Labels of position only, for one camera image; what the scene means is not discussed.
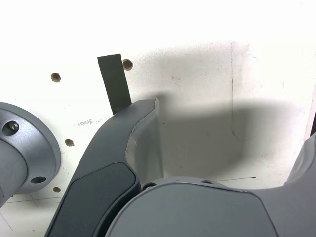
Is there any black tape strip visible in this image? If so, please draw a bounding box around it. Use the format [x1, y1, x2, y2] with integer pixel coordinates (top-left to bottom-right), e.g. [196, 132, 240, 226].
[97, 53, 132, 116]

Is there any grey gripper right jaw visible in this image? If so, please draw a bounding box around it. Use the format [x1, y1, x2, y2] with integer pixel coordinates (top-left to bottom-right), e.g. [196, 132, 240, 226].
[103, 132, 316, 237]

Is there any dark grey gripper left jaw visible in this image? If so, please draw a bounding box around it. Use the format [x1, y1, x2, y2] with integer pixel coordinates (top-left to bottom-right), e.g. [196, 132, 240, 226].
[45, 98, 165, 237]

